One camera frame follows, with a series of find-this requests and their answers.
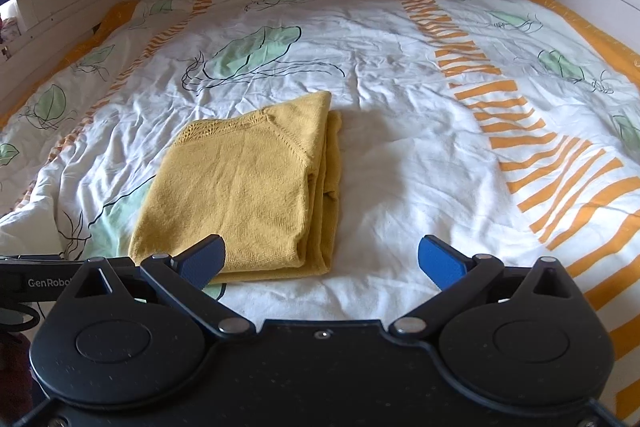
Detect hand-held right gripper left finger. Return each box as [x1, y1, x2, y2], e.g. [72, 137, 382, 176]
[61, 234, 256, 338]

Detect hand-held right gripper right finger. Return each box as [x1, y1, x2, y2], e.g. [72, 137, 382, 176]
[389, 234, 584, 339]

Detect yellow knit sweater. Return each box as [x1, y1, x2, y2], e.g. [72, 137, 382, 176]
[128, 91, 344, 285]

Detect dark red cloth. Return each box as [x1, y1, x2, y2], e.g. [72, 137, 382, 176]
[0, 331, 37, 425]

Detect white leaf printed duvet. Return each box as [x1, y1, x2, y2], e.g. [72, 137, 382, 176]
[0, 0, 640, 408]

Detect black cable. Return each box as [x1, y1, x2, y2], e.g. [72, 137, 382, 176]
[0, 302, 42, 335]

